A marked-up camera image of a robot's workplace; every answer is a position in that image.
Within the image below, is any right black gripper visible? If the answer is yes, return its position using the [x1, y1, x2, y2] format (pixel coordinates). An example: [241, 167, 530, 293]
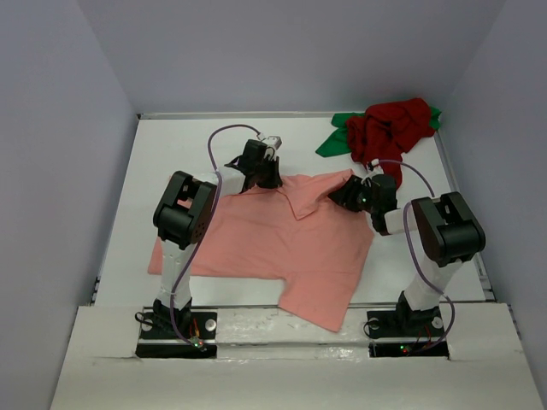
[326, 174, 379, 214]

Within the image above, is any pink t shirt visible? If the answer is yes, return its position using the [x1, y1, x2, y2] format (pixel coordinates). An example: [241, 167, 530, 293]
[148, 167, 373, 332]

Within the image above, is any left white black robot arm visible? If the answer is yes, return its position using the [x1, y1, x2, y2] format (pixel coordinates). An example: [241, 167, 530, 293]
[153, 136, 282, 337]

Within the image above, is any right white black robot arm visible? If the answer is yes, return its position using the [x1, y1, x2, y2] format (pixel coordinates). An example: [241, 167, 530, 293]
[328, 174, 485, 339]

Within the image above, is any green t shirt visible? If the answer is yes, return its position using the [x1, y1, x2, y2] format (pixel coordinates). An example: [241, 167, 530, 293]
[315, 105, 442, 157]

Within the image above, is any red t shirt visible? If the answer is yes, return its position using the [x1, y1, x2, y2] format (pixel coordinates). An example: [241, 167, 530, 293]
[345, 98, 435, 186]

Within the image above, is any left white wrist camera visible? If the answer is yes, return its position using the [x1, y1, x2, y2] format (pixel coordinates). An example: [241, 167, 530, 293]
[257, 132, 282, 151]

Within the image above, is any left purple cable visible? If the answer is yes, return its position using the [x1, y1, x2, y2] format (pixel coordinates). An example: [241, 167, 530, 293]
[168, 123, 268, 343]

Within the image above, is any purple cable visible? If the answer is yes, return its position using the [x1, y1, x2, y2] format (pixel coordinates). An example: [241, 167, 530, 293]
[168, 123, 268, 343]
[362, 158, 456, 354]

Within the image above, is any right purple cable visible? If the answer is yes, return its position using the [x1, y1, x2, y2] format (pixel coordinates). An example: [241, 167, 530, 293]
[362, 158, 456, 354]

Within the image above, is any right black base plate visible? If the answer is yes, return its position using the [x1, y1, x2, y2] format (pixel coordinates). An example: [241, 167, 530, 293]
[363, 308, 450, 358]

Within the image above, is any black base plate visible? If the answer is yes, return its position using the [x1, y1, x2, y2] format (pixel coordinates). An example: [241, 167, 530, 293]
[134, 310, 217, 360]
[363, 308, 450, 358]

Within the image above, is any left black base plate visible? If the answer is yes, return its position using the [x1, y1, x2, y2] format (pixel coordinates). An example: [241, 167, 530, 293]
[134, 310, 217, 360]

